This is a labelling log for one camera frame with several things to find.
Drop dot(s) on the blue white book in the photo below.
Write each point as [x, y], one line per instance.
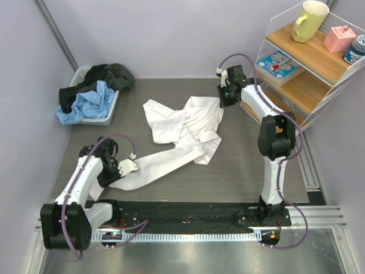
[278, 68]

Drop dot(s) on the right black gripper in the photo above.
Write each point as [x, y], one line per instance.
[223, 102]

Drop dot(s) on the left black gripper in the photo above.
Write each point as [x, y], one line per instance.
[105, 182]

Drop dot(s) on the blue white tin can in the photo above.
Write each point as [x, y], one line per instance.
[355, 51]

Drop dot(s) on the aluminium rail frame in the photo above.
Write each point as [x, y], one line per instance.
[235, 174]

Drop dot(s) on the black shirt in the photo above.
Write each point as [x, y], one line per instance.
[116, 76]

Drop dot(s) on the white slotted cable duct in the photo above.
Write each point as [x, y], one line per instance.
[116, 237]

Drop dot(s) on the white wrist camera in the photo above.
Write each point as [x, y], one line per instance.
[127, 166]
[223, 75]

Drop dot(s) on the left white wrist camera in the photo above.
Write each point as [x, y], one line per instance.
[127, 166]

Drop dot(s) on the light blue shirt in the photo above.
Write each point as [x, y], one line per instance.
[91, 108]

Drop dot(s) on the white long sleeve shirt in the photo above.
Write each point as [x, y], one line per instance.
[193, 131]

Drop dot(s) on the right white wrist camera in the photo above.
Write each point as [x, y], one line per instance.
[223, 75]

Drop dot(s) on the grey plastic basket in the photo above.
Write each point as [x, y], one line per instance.
[90, 99]

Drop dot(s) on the yellow green mug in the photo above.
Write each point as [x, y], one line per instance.
[311, 16]

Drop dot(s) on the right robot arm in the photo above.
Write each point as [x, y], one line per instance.
[276, 139]

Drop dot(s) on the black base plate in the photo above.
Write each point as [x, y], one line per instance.
[198, 217]

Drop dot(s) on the pink cube box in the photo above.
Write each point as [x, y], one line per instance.
[339, 38]

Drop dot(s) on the white wire wooden shelf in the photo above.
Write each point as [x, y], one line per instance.
[325, 74]

